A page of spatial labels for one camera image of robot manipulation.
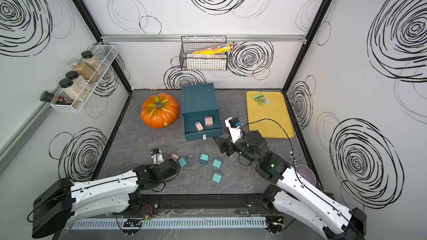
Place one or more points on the pink plug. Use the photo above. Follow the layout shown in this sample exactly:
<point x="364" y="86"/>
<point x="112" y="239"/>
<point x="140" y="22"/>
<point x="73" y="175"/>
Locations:
<point x="199" y="126"/>
<point x="175" y="156"/>
<point x="209" y="121"/>

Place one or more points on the teal top drawer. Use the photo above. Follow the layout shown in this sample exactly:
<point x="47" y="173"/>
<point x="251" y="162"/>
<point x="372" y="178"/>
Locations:
<point x="190" y="131"/>

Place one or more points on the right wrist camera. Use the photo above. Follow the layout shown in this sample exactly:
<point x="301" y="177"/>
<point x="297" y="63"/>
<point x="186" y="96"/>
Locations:
<point x="234" y="126"/>

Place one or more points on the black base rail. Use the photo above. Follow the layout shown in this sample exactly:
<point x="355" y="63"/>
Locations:
<point x="247" y="203"/>

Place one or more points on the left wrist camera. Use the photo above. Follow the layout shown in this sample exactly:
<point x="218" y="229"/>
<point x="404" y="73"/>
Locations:
<point x="156" y="155"/>

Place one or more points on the green snack packet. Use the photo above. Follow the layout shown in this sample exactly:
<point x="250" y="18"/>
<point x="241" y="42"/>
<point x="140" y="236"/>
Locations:
<point x="260" y="99"/>

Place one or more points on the spice jar cream powder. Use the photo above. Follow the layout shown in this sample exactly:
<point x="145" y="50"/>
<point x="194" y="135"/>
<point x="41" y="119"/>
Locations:
<point x="73" y="90"/>

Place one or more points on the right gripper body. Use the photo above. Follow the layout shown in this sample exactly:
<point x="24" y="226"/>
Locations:
<point x="239" y="147"/>

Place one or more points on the yellow tube package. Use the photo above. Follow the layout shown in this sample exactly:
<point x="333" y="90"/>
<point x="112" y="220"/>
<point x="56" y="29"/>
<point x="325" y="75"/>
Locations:
<point x="215" y="50"/>

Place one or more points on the purple cup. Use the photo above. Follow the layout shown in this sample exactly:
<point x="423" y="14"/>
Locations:
<point x="305" y="175"/>

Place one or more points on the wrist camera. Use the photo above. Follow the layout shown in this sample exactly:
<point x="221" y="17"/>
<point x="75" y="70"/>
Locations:
<point x="234" y="126"/>
<point x="156" y="155"/>

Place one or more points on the teal drawer cabinet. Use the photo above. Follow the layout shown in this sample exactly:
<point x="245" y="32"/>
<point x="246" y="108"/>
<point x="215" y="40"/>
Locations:
<point x="199" y="98"/>

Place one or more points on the spice jar white powder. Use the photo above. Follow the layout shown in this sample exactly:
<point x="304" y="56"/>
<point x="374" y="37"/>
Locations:
<point x="75" y="77"/>

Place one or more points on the dark sauce bottle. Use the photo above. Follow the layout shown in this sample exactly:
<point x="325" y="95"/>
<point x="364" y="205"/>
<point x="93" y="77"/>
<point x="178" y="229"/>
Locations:
<point x="55" y="98"/>

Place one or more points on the clear wall shelf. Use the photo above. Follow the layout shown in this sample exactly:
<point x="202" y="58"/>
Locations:
<point x="89" y="83"/>

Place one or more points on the yellow tray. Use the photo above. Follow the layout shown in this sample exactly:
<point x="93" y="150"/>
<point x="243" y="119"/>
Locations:
<point x="271" y="120"/>

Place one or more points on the teal plug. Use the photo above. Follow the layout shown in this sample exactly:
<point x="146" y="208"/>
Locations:
<point x="217" y="177"/>
<point x="217" y="163"/>
<point x="204" y="158"/>
<point x="184" y="161"/>

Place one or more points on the orange pumpkin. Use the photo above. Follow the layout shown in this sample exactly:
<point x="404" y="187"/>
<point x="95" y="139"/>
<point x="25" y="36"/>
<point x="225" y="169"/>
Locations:
<point x="159" y="111"/>

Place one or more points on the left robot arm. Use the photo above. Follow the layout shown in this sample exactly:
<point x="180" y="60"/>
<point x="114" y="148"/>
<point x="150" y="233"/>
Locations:
<point x="66" y="202"/>

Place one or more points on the black wire basket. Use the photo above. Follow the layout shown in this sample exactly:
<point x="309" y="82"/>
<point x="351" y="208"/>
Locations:
<point x="202" y="62"/>

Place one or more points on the spice jar brown powder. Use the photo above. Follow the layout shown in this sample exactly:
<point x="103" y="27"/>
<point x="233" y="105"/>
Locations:
<point x="84" y="70"/>

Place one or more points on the grey cable duct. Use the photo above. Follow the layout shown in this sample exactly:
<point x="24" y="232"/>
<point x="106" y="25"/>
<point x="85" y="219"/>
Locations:
<point x="169" y="223"/>

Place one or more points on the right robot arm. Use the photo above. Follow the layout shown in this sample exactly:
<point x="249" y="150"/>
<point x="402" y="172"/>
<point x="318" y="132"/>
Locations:
<point x="290" y="193"/>

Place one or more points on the spice jar beige powder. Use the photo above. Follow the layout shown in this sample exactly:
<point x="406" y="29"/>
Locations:
<point x="92" y="61"/>

